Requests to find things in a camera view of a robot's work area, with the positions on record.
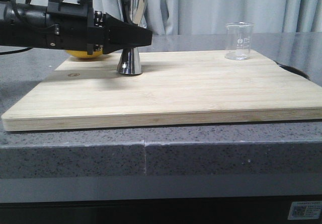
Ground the black cable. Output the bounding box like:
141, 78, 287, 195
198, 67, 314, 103
0, 47, 33, 56

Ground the yellow lemon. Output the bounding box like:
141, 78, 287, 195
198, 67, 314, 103
65, 50, 110, 59

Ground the steel jigger measuring cup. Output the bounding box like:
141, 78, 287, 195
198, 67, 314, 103
116, 0, 150, 76

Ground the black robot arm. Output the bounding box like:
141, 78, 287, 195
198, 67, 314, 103
1, 0, 152, 55

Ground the white QR code sticker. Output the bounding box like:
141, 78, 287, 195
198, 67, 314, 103
287, 201, 321, 220

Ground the grey curtain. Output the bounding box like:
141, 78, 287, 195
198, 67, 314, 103
0, 0, 322, 36

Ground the clear glass beaker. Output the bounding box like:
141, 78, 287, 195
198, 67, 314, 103
225, 22, 254, 60

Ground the wooden cutting board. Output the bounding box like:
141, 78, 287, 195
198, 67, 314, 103
2, 50, 321, 131

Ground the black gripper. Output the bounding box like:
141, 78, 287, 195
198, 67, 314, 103
46, 0, 152, 55

